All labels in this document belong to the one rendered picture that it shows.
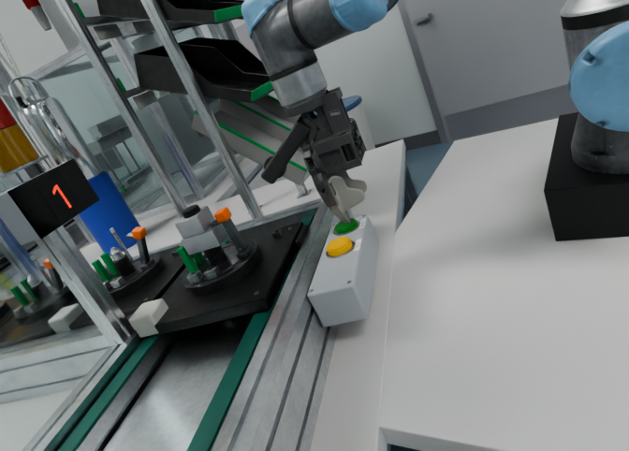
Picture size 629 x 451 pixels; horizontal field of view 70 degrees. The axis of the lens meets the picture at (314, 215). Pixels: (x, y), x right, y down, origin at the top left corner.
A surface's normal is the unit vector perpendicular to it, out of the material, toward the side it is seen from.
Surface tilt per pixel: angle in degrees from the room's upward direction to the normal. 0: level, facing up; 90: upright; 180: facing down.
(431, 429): 0
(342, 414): 0
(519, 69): 90
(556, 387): 0
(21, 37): 90
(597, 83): 99
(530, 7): 90
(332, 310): 90
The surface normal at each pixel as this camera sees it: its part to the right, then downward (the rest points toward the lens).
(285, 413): 0.90, -0.27
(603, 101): -0.35, 0.63
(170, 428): -0.39, -0.85
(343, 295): -0.20, 0.44
